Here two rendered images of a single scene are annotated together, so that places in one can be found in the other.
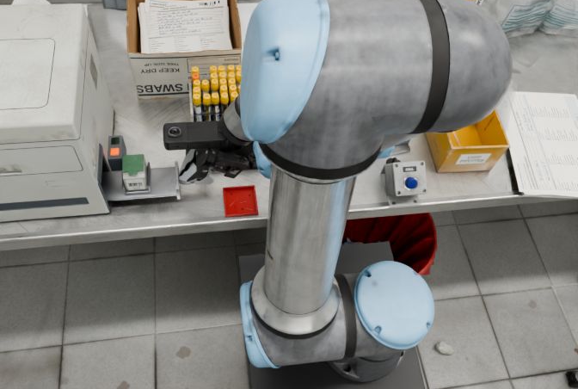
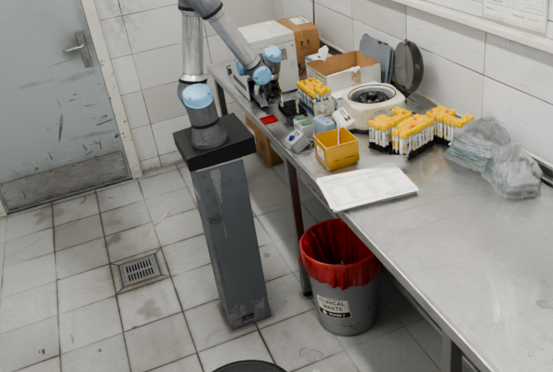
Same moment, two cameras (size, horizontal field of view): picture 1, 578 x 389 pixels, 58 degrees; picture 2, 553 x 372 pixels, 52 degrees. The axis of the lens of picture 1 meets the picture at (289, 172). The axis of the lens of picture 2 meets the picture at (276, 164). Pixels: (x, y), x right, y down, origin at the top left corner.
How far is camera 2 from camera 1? 2.37 m
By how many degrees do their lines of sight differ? 66
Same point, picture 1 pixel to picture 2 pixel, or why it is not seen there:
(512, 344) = not seen: outside the picture
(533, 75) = (428, 177)
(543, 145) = (359, 182)
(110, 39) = not seen: hidden behind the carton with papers
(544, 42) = (471, 178)
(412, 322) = (188, 94)
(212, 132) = not seen: hidden behind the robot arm
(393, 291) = (198, 89)
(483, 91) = not seen: outside the picture
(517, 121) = (372, 172)
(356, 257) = (243, 132)
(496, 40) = not seen: outside the picture
